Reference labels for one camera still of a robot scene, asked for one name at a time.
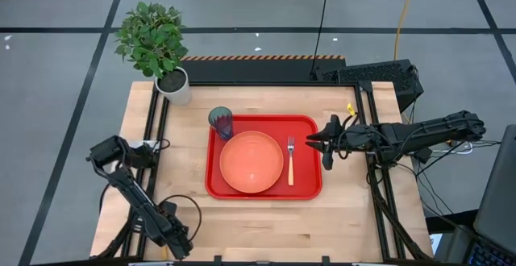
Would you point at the black striped floor ramp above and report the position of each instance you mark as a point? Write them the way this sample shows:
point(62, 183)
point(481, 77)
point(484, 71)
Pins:
point(258, 70)

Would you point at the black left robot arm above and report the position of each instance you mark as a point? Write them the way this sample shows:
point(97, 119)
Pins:
point(137, 201)

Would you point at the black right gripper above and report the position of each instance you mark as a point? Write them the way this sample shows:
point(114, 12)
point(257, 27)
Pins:
point(350, 139)

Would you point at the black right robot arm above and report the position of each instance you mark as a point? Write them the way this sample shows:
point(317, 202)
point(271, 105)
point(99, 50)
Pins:
point(423, 133)

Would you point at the teal ribbed cup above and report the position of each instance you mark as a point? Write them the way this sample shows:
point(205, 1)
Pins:
point(221, 123)

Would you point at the green leafy plant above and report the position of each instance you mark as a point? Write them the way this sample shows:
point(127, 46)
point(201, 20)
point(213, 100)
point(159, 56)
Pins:
point(151, 40)

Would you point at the grey laptop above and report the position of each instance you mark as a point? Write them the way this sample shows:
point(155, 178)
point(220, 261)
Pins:
point(500, 185)

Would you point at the red plastic tray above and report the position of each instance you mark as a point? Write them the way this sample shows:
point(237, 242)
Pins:
point(306, 177)

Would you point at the orange plate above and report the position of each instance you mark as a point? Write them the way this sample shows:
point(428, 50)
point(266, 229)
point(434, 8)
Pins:
point(252, 163)

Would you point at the black aluminium table frame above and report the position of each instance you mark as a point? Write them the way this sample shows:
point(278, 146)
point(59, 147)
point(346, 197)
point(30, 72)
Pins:
point(379, 217)

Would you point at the black computer tower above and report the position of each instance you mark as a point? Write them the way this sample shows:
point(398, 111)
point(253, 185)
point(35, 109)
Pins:
point(375, 74)

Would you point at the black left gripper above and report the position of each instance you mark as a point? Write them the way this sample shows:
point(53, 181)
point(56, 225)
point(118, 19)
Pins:
point(177, 238)

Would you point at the white plant pot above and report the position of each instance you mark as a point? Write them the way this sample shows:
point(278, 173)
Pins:
point(174, 86)

